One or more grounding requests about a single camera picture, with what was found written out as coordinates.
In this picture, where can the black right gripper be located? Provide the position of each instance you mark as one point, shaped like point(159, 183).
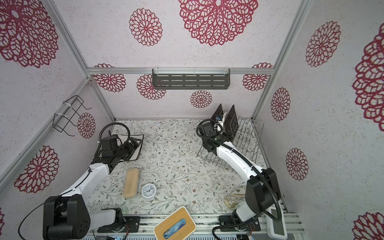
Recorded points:
point(225, 138)

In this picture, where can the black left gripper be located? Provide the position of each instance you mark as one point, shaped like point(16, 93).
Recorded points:
point(131, 148)

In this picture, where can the black square plate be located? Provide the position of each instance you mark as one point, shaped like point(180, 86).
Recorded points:
point(218, 114)
point(231, 124)

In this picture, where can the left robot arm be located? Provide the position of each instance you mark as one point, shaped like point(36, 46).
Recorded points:
point(66, 217)

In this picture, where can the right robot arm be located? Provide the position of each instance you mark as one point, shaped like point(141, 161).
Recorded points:
point(262, 188)

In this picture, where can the beige glasses case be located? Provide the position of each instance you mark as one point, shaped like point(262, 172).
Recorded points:
point(131, 184)

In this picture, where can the small white alarm clock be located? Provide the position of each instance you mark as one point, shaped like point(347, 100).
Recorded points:
point(149, 191)

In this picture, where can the bamboo lid tissue box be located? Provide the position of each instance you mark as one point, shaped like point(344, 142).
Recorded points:
point(177, 226)

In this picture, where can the white digital timer display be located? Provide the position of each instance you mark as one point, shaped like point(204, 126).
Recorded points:
point(276, 231)

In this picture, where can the metal wire dish rack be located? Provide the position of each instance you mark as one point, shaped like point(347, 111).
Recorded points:
point(246, 142)

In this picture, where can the black wire wall basket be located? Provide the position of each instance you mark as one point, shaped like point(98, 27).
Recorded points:
point(64, 117)

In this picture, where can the grey wall shelf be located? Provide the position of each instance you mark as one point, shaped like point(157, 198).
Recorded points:
point(191, 79)

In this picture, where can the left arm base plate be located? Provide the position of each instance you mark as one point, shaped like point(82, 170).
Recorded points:
point(122, 224)

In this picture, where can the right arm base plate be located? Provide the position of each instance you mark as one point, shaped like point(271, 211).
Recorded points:
point(229, 224)

